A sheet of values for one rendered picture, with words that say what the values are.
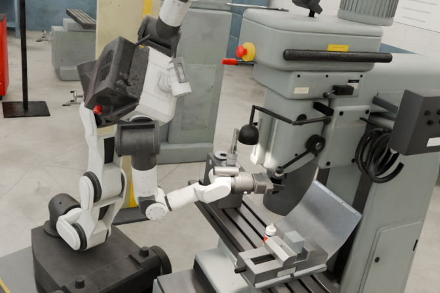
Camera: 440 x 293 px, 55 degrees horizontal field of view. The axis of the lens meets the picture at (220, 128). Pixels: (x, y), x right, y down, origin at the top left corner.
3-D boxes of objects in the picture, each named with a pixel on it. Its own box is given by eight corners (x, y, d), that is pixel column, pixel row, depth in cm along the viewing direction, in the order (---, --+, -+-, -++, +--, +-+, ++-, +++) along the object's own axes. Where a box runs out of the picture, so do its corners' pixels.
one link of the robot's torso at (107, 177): (78, 197, 194) (74, 98, 180) (111, 186, 207) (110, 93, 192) (95, 210, 184) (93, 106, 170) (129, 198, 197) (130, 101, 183)
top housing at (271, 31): (270, 72, 131) (280, 19, 125) (230, 51, 152) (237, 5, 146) (378, 72, 153) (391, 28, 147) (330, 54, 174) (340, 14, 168)
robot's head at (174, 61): (168, 88, 149) (175, 84, 143) (162, 65, 150) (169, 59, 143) (184, 85, 152) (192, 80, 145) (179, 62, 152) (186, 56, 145)
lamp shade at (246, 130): (233, 138, 150) (236, 123, 148) (246, 135, 155) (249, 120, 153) (248, 146, 146) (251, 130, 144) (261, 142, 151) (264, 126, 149)
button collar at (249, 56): (248, 63, 138) (251, 44, 136) (239, 58, 143) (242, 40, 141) (253, 63, 139) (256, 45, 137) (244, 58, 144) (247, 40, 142)
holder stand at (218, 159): (217, 209, 197) (223, 171, 189) (202, 185, 215) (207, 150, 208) (241, 207, 201) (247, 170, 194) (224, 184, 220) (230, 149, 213)
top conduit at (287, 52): (287, 61, 128) (290, 50, 126) (279, 58, 131) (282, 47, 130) (391, 64, 149) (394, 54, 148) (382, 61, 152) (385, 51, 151)
